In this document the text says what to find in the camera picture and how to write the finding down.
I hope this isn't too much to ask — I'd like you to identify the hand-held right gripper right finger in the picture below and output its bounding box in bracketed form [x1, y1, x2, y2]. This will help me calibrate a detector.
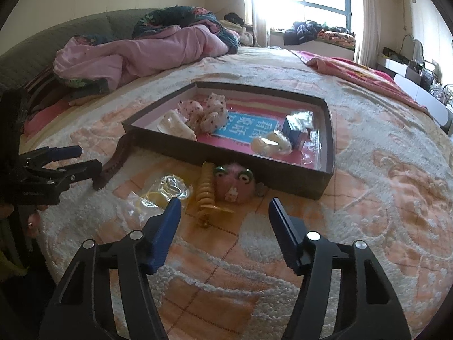
[268, 197, 412, 340]

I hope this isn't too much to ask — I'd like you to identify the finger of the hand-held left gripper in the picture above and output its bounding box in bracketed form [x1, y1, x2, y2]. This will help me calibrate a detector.
[19, 144, 83, 171]
[32, 159, 104, 190]

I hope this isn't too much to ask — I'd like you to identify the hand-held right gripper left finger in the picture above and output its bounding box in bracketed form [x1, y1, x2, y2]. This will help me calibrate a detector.
[43, 197, 182, 340]

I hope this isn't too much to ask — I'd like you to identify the yellow hair claw clip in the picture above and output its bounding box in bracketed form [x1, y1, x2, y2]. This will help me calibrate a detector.
[196, 161, 236, 228]

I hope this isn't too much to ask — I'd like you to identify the dark shallow cardboard box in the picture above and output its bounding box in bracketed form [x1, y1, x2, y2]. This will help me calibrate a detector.
[122, 81, 336, 201]

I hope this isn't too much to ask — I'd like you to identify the pink doll-face hair tie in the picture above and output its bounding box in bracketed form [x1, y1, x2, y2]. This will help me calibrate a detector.
[212, 163, 256, 205]

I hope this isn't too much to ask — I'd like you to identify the pearl hair clip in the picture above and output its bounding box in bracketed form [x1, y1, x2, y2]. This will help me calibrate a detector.
[251, 131, 293, 157]

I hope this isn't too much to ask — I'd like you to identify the white hair claw clip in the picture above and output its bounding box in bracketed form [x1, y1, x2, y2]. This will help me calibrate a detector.
[157, 110, 198, 142]

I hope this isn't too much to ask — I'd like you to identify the small blue box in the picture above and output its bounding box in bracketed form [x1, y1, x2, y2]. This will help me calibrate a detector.
[281, 116, 307, 148]

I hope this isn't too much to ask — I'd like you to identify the small clear packet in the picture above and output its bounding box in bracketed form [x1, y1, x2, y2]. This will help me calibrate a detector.
[286, 110, 314, 132]

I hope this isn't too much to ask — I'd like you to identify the polka-dot bow scrunchie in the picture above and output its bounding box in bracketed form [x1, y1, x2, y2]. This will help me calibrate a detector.
[177, 92, 230, 136]

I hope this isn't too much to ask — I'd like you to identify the person's left forearm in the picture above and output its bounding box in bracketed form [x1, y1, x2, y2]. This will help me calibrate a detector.
[0, 218, 29, 280]

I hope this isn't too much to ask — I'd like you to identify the person's left hand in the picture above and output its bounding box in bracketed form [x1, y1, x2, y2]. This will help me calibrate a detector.
[26, 204, 49, 239]

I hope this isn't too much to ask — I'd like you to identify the pink cloth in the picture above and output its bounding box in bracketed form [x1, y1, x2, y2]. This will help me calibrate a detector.
[24, 99, 72, 136]

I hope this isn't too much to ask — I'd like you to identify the clear flat plastic bag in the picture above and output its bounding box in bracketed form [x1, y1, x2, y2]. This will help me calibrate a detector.
[139, 173, 191, 208]

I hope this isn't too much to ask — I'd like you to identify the striped pillow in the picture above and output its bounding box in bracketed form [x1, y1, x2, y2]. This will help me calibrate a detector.
[22, 71, 72, 114]

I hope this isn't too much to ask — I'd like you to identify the white peach fleece blanket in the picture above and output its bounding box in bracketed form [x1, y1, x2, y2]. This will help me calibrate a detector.
[38, 48, 453, 340]

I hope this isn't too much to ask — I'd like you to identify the green padded headboard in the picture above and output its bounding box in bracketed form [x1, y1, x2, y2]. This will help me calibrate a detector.
[0, 9, 156, 90]

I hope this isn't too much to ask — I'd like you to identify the pink floral duvet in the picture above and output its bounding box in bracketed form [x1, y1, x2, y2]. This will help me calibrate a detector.
[53, 6, 240, 96]

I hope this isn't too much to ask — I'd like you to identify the pink printed blanket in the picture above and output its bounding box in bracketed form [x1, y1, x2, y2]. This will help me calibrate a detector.
[292, 50, 431, 116]

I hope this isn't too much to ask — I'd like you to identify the white rounded bench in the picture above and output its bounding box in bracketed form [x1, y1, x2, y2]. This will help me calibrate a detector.
[392, 73, 453, 129]

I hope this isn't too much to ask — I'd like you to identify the white desk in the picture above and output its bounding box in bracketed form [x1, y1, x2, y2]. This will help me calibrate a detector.
[376, 55, 412, 76]

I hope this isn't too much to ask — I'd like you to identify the pile of dark clothes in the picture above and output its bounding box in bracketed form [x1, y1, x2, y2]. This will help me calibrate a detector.
[283, 20, 356, 47]

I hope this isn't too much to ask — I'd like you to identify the round standing mirror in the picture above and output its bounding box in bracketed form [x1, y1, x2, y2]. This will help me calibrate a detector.
[401, 35, 426, 69]

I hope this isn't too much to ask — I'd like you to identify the sheer white curtain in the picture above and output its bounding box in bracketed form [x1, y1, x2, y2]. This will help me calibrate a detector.
[240, 0, 270, 47]

